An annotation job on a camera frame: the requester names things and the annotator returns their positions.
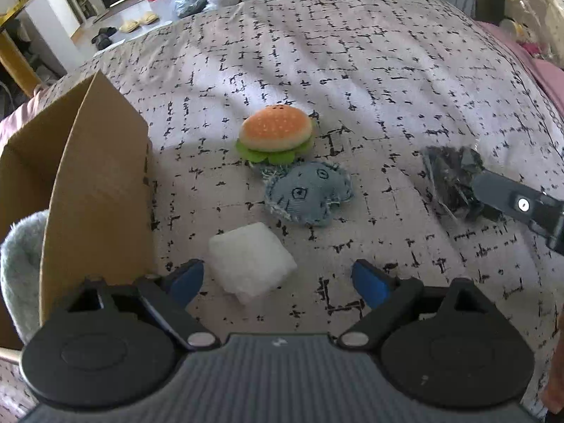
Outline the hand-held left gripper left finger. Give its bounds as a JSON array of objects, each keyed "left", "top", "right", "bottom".
[{"left": 66, "top": 258, "right": 221, "bottom": 351}]

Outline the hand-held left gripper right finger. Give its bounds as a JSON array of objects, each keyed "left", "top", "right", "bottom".
[{"left": 337, "top": 258, "right": 508, "bottom": 350}]

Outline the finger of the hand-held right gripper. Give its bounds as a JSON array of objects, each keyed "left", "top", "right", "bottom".
[{"left": 472, "top": 171, "right": 564, "bottom": 255}]

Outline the white foam block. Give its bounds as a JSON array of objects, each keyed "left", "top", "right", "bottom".
[{"left": 207, "top": 222, "right": 298, "bottom": 306}]

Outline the black crinkly plastic packet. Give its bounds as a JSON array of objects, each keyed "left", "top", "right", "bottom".
[{"left": 421, "top": 143, "right": 491, "bottom": 222}]

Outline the brown cardboard box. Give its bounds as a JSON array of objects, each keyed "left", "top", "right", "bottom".
[{"left": 0, "top": 70, "right": 155, "bottom": 350}]

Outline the light blue fluffy cloth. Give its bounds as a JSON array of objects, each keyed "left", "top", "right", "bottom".
[{"left": 0, "top": 210, "right": 50, "bottom": 345}]

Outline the denim heart cushion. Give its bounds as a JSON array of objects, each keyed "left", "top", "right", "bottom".
[{"left": 263, "top": 161, "right": 355, "bottom": 228}]

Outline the burger plush toy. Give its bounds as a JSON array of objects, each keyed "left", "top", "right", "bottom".
[{"left": 237, "top": 105, "right": 319, "bottom": 166}]

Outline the clear plastic bag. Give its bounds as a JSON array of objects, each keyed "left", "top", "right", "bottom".
[{"left": 502, "top": 0, "right": 564, "bottom": 69}]

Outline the pair of black slippers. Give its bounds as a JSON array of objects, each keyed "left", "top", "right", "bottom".
[{"left": 91, "top": 27, "right": 119, "bottom": 51}]

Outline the gold-legged side table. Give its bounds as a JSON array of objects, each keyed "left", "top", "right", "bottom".
[{"left": 0, "top": 0, "right": 58, "bottom": 98}]

